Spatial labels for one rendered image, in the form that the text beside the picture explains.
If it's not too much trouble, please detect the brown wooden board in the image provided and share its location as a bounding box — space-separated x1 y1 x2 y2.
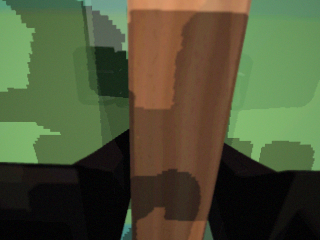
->
127 0 251 240

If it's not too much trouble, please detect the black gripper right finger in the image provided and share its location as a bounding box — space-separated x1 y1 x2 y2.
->
207 143 320 240

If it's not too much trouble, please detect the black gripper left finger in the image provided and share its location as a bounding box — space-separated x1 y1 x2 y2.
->
0 129 131 240

